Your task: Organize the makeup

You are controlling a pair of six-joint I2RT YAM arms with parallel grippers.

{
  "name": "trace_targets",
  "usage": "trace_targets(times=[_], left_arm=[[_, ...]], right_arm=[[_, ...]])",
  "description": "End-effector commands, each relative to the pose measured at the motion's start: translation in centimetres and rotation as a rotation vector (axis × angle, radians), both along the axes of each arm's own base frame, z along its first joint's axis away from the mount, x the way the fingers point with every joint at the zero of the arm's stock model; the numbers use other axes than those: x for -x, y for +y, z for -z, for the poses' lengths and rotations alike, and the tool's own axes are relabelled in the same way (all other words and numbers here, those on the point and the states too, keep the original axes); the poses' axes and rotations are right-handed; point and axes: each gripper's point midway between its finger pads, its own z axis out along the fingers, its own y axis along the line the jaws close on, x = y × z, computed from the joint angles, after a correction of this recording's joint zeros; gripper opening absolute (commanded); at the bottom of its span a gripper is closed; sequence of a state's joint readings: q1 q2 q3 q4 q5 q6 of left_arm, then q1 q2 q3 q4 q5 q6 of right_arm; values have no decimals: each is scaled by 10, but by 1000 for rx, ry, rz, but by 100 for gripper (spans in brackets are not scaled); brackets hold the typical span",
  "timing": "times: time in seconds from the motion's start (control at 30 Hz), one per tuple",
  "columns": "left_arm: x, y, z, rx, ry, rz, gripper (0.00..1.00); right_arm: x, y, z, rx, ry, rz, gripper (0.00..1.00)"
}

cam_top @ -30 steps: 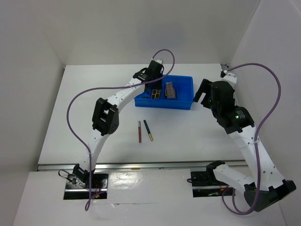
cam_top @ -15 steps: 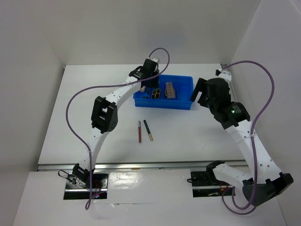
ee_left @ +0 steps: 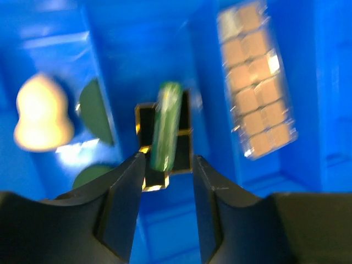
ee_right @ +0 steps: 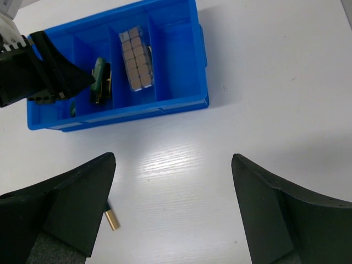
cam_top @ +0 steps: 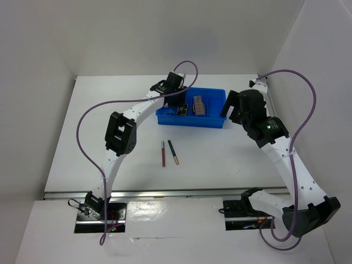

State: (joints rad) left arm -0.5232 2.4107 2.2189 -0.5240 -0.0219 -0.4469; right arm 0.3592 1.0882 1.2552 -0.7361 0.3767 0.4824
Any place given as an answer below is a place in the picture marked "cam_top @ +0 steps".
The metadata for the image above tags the red lip gloss tube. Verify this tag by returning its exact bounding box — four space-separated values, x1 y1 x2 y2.
161 141 166 167

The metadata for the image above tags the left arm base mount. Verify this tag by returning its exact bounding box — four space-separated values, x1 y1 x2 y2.
68 199 127 234

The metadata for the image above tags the blue plastic organizer bin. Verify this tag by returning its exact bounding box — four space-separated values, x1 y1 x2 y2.
156 87 226 128

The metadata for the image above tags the clear eyeshadow palette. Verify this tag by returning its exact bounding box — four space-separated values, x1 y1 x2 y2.
192 96 206 116

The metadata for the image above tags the black gold lipstick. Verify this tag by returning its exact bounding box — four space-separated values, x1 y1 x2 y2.
182 103 188 116

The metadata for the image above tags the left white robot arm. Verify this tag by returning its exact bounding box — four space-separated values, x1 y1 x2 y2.
85 71 186 219

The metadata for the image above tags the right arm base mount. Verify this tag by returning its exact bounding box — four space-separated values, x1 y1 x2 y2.
218 200 272 231

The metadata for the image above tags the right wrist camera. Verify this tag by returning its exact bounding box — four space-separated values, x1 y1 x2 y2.
249 79 268 96

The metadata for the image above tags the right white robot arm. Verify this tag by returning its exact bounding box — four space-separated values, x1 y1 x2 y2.
221 89 341 238

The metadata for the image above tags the dark green gold pencil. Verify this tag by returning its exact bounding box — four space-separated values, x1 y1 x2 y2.
168 140 179 165

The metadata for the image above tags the front aluminium rail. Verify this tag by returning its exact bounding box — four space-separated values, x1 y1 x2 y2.
43 186 292 201

